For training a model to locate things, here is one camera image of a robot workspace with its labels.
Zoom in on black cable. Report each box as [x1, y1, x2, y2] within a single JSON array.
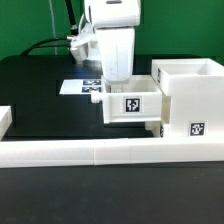
[[20, 0, 79, 56]]

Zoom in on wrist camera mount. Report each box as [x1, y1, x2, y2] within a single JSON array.
[[70, 23, 100, 64]]

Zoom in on white marker base plate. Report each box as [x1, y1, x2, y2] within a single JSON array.
[[59, 79, 102, 95]]

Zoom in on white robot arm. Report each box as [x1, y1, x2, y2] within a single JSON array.
[[84, 0, 141, 85]]

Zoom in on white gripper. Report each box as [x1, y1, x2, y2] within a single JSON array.
[[97, 27, 135, 84]]

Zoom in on white border rail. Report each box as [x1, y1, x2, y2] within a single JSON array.
[[0, 137, 224, 168]]

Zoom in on white left side rail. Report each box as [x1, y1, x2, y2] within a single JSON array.
[[0, 106, 12, 141]]

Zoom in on white drawer cabinet frame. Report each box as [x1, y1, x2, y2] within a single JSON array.
[[151, 58, 224, 138]]

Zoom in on white drawer box with knob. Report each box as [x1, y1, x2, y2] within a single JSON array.
[[145, 121, 169, 138]]

